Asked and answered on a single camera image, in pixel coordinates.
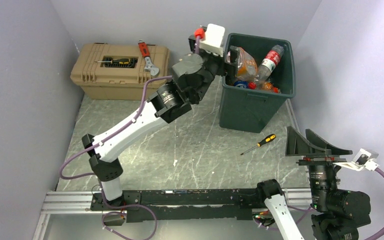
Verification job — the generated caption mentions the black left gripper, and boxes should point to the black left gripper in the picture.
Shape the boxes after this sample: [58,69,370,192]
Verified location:
[190,36,240,103]

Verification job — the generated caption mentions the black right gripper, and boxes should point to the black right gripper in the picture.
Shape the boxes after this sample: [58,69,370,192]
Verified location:
[285,124,352,210]

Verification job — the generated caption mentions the crushed orange bottle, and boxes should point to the crushed orange bottle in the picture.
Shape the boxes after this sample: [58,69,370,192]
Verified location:
[233,46,258,81]

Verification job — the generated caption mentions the blue Pocari bottle white cap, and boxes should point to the blue Pocari bottle white cap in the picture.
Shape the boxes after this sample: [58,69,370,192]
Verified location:
[233,80,249,89]

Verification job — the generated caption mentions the clear bottle red label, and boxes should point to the clear bottle red label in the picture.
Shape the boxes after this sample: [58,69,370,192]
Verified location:
[256,44,285,81]

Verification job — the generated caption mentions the clear bottle orange label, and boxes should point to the clear bottle orange label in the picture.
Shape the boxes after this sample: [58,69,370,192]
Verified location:
[261,81,281,94]

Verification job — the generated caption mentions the dark green plastic bin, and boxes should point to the dark green plastic bin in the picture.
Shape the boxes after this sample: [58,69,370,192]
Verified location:
[218,33,297,133]

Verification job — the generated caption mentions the small clear bottle red cap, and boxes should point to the small clear bottle red cap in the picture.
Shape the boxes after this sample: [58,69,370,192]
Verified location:
[247,81,262,90]

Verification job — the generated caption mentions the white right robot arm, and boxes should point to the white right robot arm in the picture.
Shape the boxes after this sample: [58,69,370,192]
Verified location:
[255,126,371,240]

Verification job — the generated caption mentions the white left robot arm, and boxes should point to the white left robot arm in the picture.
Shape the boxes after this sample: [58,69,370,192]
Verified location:
[81,47,239,210]

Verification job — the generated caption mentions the black yellow screwdriver on table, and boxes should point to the black yellow screwdriver on table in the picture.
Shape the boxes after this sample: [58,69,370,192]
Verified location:
[240,134,277,156]

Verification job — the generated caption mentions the black yellow screwdriver in toolbox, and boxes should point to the black yellow screwdriver in toolbox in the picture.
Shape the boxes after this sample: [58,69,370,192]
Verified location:
[95,58,131,65]

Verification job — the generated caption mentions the tan plastic toolbox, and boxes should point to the tan plastic toolbox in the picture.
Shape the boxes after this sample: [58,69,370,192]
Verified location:
[70,42,153,100]

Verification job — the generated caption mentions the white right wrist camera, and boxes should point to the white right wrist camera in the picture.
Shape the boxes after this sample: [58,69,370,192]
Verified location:
[333,148,379,172]

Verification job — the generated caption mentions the red handled adjustable wrench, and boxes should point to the red handled adjustable wrench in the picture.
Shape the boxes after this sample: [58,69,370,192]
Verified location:
[138,39,160,77]

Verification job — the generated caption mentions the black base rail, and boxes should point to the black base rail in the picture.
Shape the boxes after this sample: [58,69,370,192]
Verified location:
[90,188,266,223]

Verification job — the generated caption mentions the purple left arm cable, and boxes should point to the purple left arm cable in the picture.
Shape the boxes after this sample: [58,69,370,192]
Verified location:
[58,34,203,181]

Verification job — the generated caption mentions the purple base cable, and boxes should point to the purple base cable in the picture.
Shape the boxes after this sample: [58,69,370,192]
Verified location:
[100,203,159,240]

